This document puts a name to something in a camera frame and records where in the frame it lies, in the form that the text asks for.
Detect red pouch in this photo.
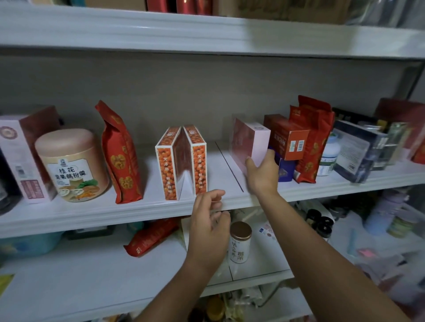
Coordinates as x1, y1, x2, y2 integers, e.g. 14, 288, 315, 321
124, 218, 180, 257

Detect white colourful sticker sheet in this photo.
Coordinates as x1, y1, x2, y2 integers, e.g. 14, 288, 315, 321
255, 222, 276, 240

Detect small black grey boxes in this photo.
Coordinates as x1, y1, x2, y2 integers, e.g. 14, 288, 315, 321
64, 226, 115, 241

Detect teal plastic basket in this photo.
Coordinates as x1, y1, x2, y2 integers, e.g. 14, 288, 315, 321
0, 232, 64, 260

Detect red patterned bag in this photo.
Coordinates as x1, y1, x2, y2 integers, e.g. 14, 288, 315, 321
375, 98, 425, 165

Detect person's left hand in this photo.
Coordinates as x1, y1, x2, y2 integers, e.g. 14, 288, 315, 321
185, 189, 232, 273

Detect dark red foil pouches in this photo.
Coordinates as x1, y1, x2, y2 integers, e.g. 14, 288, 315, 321
263, 95, 336, 184

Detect small green jar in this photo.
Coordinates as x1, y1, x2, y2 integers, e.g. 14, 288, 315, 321
387, 209, 419, 238

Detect person's right hand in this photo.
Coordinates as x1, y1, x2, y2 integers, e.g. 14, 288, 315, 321
246, 149, 281, 199

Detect red box white edge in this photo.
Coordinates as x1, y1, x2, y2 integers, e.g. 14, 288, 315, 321
184, 125, 208, 195
155, 126, 195, 201

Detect lavender bottle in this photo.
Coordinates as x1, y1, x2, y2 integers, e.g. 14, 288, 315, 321
364, 189, 406, 236

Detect pink blossom box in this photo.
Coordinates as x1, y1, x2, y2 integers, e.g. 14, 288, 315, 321
230, 118, 271, 175

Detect beige cylinder canister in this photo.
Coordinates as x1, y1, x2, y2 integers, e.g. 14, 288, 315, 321
35, 128, 111, 203

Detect yellow tag packet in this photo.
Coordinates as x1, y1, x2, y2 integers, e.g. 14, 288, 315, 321
0, 274, 14, 296

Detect person's left forearm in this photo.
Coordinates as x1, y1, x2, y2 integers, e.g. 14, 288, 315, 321
136, 259, 220, 322

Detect red-brown box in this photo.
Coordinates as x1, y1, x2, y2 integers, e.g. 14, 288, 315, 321
0, 106, 61, 203

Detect white metal shelving unit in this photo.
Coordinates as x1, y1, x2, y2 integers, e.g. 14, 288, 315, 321
0, 3, 425, 322

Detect white tub green label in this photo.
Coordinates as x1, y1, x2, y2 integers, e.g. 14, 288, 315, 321
317, 136, 341, 177

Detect person's right forearm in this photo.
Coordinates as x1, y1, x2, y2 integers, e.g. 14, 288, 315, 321
255, 189, 409, 322

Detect small dark bottle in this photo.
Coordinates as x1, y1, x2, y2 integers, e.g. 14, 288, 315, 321
305, 209, 323, 226
315, 216, 335, 240

